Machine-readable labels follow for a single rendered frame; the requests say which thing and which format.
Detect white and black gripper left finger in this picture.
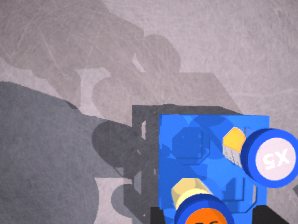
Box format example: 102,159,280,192
150,207,166,224

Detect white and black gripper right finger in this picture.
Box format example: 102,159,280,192
251,205,289,224

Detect blue-capped tube marked x5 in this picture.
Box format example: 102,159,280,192
222,127,298,188

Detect blue tube rack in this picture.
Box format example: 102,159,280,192
158,114,269,224

